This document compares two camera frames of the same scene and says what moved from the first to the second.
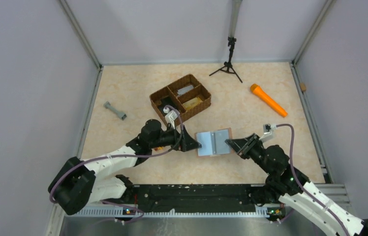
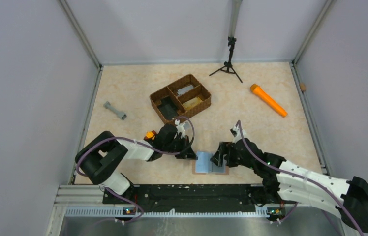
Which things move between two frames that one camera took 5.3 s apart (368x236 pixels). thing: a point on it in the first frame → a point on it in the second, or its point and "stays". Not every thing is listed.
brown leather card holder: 213,143 → 204,165
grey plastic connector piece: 122,116 stays
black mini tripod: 228,67 stays
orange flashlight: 257,89 stays
